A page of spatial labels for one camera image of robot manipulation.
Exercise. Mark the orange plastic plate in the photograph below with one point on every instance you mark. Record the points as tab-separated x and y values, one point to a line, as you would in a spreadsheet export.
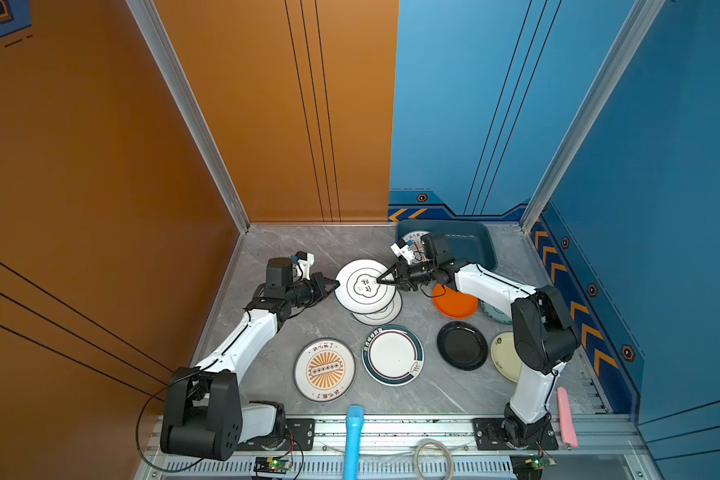
453	304

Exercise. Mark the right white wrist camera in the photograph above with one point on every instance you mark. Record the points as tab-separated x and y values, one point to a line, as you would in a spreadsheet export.
406	251

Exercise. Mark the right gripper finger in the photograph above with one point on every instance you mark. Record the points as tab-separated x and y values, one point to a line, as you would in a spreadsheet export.
396	271
389	278

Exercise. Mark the cream yellow plate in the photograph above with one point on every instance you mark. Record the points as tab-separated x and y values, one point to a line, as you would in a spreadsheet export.
504	356

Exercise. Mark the black plate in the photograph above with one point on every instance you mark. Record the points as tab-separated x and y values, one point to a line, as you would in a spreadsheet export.
462	346

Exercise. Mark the teal patterned small plate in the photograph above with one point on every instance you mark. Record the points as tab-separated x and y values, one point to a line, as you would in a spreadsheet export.
494	314

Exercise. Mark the aluminium frame rail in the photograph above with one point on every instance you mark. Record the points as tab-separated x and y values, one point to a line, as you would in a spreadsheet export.
425	445

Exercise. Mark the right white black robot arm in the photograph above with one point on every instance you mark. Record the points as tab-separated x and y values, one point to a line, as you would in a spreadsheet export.
544	333

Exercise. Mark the large orange sunburst plate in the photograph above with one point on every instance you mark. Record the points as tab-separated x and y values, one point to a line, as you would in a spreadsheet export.
324	370

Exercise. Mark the teal plastic bin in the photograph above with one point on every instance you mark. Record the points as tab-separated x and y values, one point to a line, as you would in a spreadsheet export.
468	240

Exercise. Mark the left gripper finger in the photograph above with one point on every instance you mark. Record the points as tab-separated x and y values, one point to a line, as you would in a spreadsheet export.
324	281
325	288

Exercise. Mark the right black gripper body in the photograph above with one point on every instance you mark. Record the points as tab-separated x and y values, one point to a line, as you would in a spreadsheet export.
417	274

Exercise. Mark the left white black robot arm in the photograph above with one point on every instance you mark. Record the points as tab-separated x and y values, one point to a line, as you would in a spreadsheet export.
204	416

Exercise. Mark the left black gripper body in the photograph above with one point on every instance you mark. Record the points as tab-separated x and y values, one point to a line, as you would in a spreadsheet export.
305	294

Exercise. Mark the light blue handle tool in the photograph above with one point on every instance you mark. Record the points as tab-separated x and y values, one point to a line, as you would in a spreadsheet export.
354	422

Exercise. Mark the white plate dark green rim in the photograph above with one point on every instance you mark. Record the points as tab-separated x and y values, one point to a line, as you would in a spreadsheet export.
393	355

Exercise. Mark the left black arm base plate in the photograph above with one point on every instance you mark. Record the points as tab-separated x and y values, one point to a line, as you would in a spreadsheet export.
299	429

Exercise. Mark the left green circuit board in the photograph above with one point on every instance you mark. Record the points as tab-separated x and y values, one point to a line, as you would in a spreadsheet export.
272	467

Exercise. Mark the green circuit board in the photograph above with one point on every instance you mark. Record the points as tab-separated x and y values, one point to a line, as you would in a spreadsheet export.
272	467
531	467

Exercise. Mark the white flower plate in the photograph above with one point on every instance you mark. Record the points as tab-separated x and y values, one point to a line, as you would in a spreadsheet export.
358	291
384	316

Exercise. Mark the right green circuit board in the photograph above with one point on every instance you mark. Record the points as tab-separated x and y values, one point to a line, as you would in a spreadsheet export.
531	467

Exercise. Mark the pink handle tool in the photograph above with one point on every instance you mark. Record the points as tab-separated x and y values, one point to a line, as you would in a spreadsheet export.
566	423

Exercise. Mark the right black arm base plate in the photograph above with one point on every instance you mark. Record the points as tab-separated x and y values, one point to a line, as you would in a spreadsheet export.
486	433

